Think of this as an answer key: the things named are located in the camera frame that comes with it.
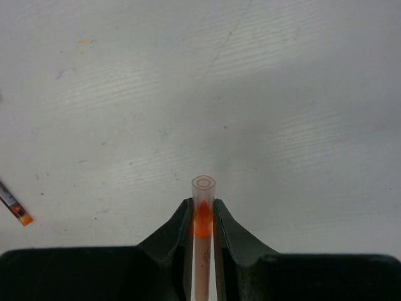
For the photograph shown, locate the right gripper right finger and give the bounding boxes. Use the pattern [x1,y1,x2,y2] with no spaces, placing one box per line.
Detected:
[213,199,400,300]

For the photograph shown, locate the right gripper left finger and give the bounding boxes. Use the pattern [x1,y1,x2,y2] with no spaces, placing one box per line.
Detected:
[1,199,194,300]

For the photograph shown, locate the orange highlighter pen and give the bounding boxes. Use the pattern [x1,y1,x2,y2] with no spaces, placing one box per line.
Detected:
[192,175,216,300]

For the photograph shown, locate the red capped pen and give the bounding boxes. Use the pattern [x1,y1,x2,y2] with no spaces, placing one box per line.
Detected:
[0,183,33,226]

